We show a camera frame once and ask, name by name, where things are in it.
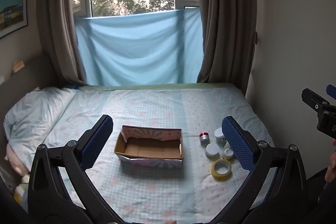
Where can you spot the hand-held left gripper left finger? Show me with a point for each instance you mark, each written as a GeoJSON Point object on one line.
{"type": "Point", "coordinates": [97, 142]}

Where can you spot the light blue pillow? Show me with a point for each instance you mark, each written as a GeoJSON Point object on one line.
{"type": "Point", "coordinates": [31, 116]}

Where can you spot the framed wall picture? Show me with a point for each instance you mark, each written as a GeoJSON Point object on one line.
{"type": "Point", "coordinates": [13, 10]}

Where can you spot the cardboard box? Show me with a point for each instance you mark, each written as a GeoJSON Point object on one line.
{"type": "Point", "coordinates": [148, 148]}

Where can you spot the light blue hanging cloth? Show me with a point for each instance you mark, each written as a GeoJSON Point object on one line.
{"type": "Point", "coordinates": [136, 48]}

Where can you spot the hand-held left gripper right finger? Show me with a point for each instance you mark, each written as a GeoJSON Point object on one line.
{"type": "Point", "coordinates": [237, 145]}

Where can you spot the green jar with white lid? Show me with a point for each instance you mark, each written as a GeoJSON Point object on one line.
{"type": "Point", "coordinates": [219, 134]}

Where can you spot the yellow tape roll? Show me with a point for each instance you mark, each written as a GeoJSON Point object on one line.
{"type": "Point", "coordinates": [215, 172]}

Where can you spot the silver jar with red lid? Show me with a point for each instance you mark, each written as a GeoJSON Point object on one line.
{"type": "Point", "coordinates": [204, 138]}

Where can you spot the white jar with pale lid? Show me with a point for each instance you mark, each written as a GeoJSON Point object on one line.
{"type": "Point", "coordinates": [211, 149]}

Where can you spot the pink cloth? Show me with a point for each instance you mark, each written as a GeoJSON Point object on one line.
{"type": "Point", "coordinates": [14, 161]}

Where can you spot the beige headboard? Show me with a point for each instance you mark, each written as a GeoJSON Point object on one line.
{"type": "Point", "coordinates": [26, 77]}

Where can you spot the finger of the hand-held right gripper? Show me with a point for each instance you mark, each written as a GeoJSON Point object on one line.
{"type": "Point", "coordinates": [331, 89]}
{"type": "Point", "coordinates": [315, 102]}

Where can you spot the person's right hand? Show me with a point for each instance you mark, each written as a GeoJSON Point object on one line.
{"type": "Point", "coordinates": [332, 161]}

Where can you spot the small white jar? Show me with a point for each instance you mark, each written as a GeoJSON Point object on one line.
{"type": "Point", "coordinates": [227, 153]}

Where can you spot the brown curtain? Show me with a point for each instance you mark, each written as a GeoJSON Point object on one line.
{"type": "Point", "coordinates": [225, 16]}
{"type": "Point", "coordinates": [63, 16]}

